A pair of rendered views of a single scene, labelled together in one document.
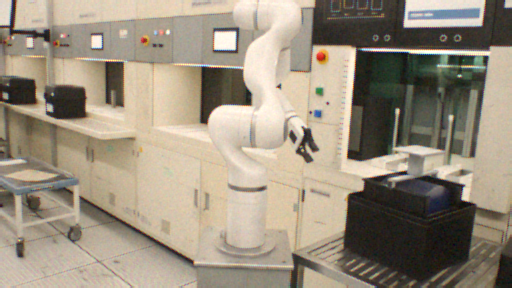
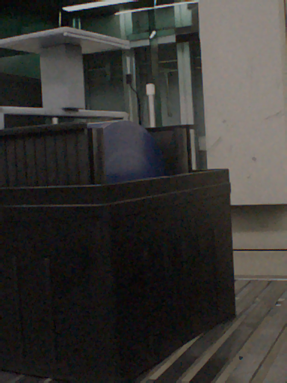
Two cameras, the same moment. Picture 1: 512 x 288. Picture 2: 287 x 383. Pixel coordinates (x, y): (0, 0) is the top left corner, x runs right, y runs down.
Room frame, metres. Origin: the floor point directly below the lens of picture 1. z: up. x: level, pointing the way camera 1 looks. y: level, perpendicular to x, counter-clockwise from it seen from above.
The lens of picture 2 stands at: (0.58, -0.29, 0.96)
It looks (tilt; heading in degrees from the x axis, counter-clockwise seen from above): 3 degrees down; 338
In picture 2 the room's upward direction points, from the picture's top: 3 degrees counter-clockwise
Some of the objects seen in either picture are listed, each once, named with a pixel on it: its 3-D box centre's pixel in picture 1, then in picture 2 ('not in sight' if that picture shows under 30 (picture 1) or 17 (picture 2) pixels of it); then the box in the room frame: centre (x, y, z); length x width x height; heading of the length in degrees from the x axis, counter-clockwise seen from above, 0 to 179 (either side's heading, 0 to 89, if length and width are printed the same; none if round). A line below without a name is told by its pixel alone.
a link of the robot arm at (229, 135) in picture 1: (238, 146); not in sight; (1.27, 0.05, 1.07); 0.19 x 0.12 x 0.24; 78
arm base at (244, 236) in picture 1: (246, 215); not in sight; (1.27, 0.02, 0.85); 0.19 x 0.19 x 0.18
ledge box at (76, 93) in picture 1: (64, 100); not in sight; (3.58, 1.59, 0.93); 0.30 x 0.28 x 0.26; 43
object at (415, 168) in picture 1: (411, 200); (68, 184); (1.26, -0.48, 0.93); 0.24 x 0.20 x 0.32; 128
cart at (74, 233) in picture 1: (28, 198); not in sight; (3.09, 1.68, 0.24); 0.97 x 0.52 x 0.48; 48
